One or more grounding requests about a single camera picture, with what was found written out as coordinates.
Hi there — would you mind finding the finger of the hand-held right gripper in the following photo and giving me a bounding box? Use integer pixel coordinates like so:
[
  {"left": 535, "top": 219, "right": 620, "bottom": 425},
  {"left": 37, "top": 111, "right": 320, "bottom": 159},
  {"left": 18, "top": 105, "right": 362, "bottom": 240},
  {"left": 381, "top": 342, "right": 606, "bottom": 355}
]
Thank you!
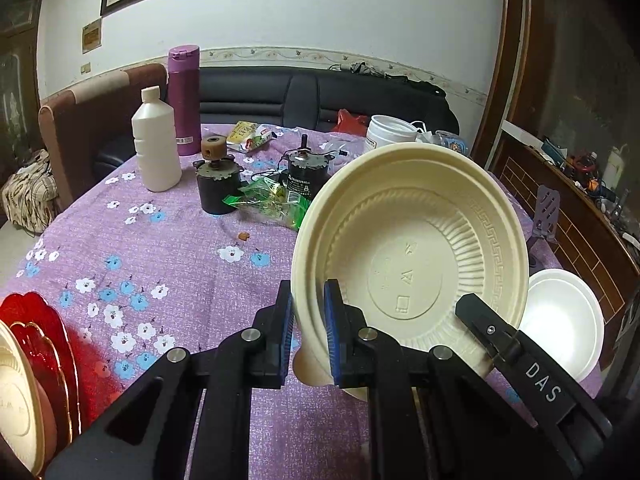
[{"left": 455, "top": 294, "right": 522, "bottom": 362}]

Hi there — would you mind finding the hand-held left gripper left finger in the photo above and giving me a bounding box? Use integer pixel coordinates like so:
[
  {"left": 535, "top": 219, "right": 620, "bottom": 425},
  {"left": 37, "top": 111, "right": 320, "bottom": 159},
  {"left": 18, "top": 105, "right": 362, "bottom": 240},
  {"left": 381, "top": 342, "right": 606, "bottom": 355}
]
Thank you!
[{"left": 45, "top": 280, "right": 296, "bottom": 480}]

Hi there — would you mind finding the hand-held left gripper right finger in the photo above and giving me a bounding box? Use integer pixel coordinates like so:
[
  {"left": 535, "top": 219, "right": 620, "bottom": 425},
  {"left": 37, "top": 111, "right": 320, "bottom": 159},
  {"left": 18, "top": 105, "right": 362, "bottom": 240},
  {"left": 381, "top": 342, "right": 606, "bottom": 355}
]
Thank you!
[{"left": 322, "top": 280, "right": 571, "bottom": 480}]

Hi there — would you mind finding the cream plastic bowl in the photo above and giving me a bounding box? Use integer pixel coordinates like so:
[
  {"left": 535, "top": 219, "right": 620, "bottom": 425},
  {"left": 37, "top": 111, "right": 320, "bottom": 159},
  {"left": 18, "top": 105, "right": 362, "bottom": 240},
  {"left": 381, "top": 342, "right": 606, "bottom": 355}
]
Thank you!
[
  {"left": 0, "top": 320, "right": 59, "bottom": 477},
  {"left": 291, "top": 141, "right": 530, "bottom": 401}
]

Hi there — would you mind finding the red gold-rimmed plate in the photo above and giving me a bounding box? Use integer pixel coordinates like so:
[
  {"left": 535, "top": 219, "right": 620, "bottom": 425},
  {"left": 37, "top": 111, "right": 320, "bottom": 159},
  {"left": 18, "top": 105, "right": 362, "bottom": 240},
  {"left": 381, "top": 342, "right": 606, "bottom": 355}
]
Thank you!
[{"left": 0, "top": 291, "right": 82, "bottom": 443}]

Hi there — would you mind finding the white foam bowl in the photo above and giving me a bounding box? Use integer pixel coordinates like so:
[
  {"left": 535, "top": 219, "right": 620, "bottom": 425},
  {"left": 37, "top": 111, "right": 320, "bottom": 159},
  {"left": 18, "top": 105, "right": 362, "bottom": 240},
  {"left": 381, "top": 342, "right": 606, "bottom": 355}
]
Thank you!
[{"left": 517, "top": 268, "right": 605, "bottom": 382}]

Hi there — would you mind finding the green plastic packet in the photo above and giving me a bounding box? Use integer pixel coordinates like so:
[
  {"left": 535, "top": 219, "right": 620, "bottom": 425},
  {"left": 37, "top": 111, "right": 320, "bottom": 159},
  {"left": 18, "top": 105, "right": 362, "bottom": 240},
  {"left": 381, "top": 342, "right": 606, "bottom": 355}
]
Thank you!
[{"left": 223, "top": 180, "right": 313, "bottom": 231}]

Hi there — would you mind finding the wooden sideboard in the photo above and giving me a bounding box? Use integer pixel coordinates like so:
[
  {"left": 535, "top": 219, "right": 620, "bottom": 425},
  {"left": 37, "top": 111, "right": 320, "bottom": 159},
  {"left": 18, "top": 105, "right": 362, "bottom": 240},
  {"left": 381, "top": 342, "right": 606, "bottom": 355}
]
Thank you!
[{"left": 487, "top": 120, "right": 640, "bottom": 366}]

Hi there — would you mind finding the purple floral tablecloth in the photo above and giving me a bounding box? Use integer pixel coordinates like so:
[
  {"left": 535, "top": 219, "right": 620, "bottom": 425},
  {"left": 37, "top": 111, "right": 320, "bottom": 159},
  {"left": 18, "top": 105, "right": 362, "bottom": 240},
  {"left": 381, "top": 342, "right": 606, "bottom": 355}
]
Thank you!
[{"left": 0, "top": 122, "right": 606, "bottom": 480}]

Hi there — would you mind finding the black electric motor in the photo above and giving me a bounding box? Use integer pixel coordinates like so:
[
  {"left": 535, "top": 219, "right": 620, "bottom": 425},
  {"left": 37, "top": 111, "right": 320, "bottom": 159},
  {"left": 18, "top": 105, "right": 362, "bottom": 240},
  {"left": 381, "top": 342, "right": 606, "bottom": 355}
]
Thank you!
[{"left": 280, "top": 136, "right": 331, "bottom": 203}]

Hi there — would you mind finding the black motor with brown spool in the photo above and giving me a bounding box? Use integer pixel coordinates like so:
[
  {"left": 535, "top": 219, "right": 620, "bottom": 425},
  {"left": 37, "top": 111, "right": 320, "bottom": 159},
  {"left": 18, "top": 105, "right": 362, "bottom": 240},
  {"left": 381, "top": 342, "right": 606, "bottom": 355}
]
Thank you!
[{"left": 193, "top": 136, "right": 244, "bottom": 216}]

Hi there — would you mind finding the clear water bottle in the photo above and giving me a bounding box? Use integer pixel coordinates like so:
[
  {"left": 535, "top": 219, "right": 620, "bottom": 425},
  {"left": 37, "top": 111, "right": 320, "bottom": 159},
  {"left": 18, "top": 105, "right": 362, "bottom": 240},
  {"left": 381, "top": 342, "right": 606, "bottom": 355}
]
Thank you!
[{"left": 434, "top": 131, "right": 471, "bottom": 157}]

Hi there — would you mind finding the yellow green snack packet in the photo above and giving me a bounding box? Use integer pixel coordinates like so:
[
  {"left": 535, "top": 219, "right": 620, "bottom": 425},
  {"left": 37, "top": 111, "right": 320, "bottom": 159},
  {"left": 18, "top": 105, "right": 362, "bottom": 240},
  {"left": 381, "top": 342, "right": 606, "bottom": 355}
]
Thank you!
[{"left": 226, "top": 121, "right": 277, "bottom": 155}]

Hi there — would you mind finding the white plastic jar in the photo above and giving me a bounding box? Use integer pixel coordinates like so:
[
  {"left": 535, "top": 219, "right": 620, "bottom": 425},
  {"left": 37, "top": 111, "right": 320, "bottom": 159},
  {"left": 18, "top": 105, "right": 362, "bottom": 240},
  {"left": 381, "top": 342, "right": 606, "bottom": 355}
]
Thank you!
[{"left": 366, "top": 114, "right": 420, "bottom": 152}]

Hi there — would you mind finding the red plastic bag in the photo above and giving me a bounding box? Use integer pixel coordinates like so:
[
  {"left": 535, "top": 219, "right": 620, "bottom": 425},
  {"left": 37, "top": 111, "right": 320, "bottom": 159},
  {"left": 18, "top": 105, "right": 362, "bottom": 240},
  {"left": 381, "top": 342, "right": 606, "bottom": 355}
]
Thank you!
[{"left": 332, "top": 108, "right": 371, "bottom": 137}]

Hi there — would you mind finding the white plastic bottle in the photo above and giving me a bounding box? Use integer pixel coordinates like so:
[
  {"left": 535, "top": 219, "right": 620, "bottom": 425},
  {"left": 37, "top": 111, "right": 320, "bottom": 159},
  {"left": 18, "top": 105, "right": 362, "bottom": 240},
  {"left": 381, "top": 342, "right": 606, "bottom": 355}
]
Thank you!
[{"left": 131, "top": 86, "right": 183, "bottom": 193}]

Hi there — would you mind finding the black leather sofa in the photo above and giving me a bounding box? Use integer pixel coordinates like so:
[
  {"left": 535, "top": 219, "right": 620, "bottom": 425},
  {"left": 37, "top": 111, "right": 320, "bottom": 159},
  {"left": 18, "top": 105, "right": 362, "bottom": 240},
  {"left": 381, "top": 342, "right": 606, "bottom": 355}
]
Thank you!
[{"left": 97, "top": 67, "right": 460, "bottom": 171}]

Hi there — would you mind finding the purple thermos bottle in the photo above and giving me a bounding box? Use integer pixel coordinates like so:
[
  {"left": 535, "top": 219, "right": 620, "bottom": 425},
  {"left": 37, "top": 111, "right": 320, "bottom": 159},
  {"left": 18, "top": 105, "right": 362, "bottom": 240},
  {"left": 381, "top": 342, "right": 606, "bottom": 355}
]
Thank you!
[{"left": 167, "top": 45, "right": 202, "bottom": 157}]

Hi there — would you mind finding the dark cloth on sofa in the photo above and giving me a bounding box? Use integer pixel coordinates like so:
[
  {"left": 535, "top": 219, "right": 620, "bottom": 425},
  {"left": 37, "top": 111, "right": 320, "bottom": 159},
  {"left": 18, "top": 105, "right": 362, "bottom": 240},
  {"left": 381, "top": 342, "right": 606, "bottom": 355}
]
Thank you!
[{"left": 329, "top": 61, "right": 447, "bottom": 96}]

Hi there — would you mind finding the brown fabric armchair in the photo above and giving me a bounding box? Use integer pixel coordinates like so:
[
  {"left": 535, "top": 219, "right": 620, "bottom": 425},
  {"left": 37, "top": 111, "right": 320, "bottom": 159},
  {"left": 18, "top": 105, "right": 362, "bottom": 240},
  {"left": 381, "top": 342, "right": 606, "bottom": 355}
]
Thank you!
[{"left": 39, "top": 63, "right": 168, "bottom": 211}]

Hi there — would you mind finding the brown patterned blanket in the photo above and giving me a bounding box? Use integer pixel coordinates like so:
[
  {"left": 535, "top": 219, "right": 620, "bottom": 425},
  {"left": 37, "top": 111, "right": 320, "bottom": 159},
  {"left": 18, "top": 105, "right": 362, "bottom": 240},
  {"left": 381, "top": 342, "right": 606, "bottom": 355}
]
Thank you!
[{"left": 0, "top": 150, "right": 58, "bottom": 233}]

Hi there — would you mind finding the wooden glass-panel door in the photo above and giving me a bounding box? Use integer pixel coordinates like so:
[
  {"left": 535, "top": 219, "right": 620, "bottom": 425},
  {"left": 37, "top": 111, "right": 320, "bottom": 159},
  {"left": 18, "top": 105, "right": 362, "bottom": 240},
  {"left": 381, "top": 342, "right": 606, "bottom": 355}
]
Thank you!
[{"left": 0, "top": 0, "right": 47, "bottom": 161}]

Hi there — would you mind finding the yellow wall plaque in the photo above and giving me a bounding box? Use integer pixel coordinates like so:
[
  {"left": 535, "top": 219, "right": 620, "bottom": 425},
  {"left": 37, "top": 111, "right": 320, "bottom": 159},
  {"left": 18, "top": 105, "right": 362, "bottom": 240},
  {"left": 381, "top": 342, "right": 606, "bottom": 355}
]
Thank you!
[{"left": 81, "top": 17, "right": 103, "bottom": 54}]

